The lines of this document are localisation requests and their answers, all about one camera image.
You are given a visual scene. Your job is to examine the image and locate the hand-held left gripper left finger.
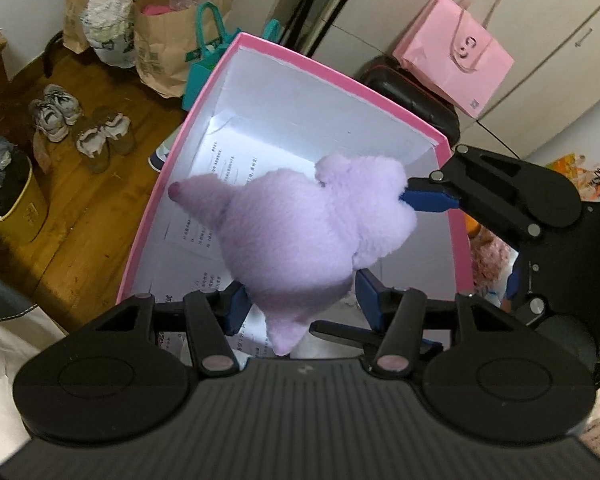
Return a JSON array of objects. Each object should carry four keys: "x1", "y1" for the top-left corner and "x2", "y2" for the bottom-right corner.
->
[{"x1": 80, "y1": 282, "x2": 251, "y2": 377}]

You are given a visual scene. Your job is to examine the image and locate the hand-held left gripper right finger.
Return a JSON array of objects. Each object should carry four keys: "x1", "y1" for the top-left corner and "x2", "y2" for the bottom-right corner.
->
[{"x1": 355, "y1": 269, "x2": 523, "y2": 377}]

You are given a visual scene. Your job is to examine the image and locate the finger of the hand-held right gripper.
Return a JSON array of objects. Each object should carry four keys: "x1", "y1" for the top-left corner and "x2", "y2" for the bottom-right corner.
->
[
  {"x1": 399, "y1": 144, "x2": 583, "y2": 241},
  {"x1": 309, "y1": 319, "x2": 443, "y2": 357}
]

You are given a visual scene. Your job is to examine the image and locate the pink floral scrunchie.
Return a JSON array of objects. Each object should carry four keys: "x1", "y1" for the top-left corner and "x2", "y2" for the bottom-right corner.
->
[{"x1": 471, "y1": 227, "x2": 520, "y2": 306}]

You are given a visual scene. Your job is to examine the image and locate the purple plush toy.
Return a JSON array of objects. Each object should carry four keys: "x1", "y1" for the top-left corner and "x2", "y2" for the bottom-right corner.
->
[{"x1": 167, "y1": 154, "x2": 416, "y2": 356}]

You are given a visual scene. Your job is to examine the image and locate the pink cardboard box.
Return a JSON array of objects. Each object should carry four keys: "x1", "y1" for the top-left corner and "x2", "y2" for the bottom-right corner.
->
[{"x1": 116, "y1": 32, "x2": 476, "y2": 361}]

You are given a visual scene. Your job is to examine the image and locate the printed paper sheet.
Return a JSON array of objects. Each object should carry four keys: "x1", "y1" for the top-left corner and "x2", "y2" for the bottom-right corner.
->
[{"x1": 162, "y1": 115, "x2": 281, "y2": 356}]

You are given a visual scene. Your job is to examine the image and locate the black suitcase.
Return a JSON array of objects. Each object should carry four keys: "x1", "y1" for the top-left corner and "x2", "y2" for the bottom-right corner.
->
[{"x1": 357, "y1": 55, "x2": 461, "y2": 143}]

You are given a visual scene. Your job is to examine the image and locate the pink tote bag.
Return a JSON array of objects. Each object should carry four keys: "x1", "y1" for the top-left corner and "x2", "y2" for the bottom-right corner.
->
[{"x1": 392, "y1": 0, "x2": 515, "y2": 120}]

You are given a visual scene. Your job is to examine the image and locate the colourful paper bag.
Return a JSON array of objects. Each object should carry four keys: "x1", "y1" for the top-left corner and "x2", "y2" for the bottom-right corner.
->
[{"x1": 545, "y1": 154, "x2": 600, "y2": 203}]

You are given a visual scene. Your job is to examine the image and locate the beige wardrobe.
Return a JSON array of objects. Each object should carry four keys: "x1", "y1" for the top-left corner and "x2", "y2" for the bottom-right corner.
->
[{"x1": 250, "y1": 0, "x2": 600, "y2": 161}]

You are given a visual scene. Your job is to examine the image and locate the brown fur lined boot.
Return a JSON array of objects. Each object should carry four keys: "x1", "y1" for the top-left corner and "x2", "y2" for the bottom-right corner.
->
[
  {"x1": 75, "y1": 125, "x2": 112, "y2": 175},
  {"x1": 94, "y1": 106, "x2": 135, "y2": 156}
]

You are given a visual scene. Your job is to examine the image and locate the grey cloth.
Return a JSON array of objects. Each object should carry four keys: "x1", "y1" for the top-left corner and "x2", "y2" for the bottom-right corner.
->
[{"x1": 0, "y1": 267, "x2": 36, "y2": 321}]

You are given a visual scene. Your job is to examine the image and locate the yellow trash bin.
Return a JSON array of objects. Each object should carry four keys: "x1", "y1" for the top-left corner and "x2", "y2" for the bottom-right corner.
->
[{"x1": 0, "y1": 135, "x2": 48, "y2": 246}]

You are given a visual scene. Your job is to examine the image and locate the white cloth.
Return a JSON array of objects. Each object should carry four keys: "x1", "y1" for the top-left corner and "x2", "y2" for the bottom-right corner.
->
[{"x1": 0, "y1": 305, "x2": 68, "y2": 466}]

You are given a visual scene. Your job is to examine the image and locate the grey white sneaker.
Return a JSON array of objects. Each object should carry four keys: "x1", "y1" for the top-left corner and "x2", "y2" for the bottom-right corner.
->
[
  {"x1": 28, "y1": 99, "x2": 71, "y2": 143},
  {"x1": 42, "y1": 84, "x2": 83, "y2": 126}
]

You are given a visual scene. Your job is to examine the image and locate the large brown paper bag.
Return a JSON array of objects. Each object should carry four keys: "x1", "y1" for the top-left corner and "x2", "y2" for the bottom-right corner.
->
[{"x1": 132, "y1": 0, "x2": 233, "y2": 98}]

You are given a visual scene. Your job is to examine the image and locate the white green print plastic bag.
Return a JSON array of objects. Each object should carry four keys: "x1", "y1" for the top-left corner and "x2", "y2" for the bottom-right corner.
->
[{"x1": 87, "y1": 25, "x2": 138, "y2": 68}]

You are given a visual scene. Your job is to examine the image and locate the cream fleece pants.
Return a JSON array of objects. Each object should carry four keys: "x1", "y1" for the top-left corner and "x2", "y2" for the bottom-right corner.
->
[{"x1": 82, "y1": 0, "x2": 253, "y2": 43}]

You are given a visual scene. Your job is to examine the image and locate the small brown paper bag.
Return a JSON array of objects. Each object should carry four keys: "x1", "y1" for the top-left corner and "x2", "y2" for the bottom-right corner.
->
[{"x1": 62, "y1": 0, "x2": 93, "y2": 53}]

